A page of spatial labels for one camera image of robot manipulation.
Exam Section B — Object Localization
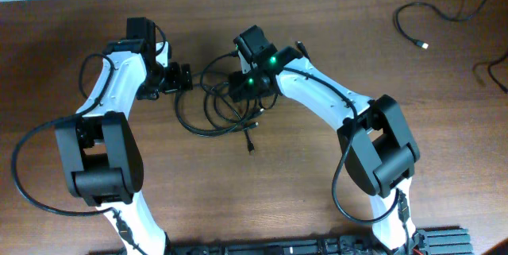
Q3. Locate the black cable with silver plug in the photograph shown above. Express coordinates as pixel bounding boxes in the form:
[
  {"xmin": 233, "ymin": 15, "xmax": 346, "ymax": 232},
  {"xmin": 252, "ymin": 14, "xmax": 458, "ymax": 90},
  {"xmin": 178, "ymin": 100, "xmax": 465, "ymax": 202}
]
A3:
[{"xmin": 392, "ymin": 0, "xmax": 508, "ymax": 51}]

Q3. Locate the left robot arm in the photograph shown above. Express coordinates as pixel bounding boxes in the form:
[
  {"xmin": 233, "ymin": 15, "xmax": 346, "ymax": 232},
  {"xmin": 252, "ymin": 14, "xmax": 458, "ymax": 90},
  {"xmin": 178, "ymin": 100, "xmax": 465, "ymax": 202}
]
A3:
[{"xmin": 55, "ymin": 17, "xmax": 192, "ymax": 254}]

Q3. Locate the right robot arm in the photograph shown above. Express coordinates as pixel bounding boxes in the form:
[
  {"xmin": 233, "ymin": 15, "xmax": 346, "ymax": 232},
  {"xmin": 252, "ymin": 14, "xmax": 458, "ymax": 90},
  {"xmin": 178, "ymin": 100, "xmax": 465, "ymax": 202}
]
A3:
[{"xmin": 229, "ymin": 25, "xmax": 420, "ymax": 254}]

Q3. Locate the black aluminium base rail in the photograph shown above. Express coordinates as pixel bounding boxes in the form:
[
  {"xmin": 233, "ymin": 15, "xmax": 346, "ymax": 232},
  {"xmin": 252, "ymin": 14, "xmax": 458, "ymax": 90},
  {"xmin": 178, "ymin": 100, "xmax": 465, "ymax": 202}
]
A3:
[{"xmin": 89, "ymin": 227, "xmax": 474, "ymax": 255}]

